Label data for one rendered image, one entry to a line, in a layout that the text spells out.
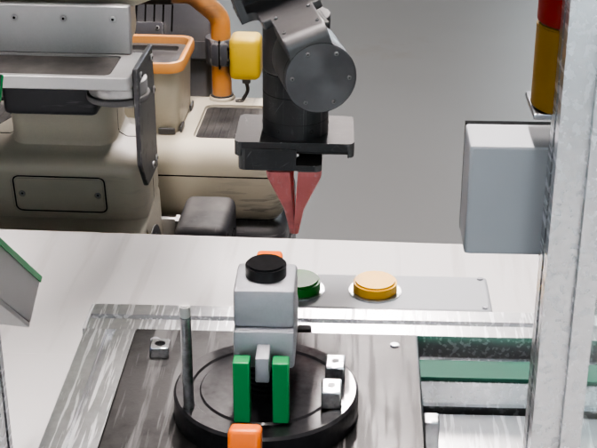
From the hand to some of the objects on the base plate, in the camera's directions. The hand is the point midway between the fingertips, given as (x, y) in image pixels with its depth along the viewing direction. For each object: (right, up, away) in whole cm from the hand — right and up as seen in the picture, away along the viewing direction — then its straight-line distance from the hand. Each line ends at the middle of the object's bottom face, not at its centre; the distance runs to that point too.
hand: (294, 222), depth 116 cm
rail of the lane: (+26, -18, 0) cm, 32 cm away
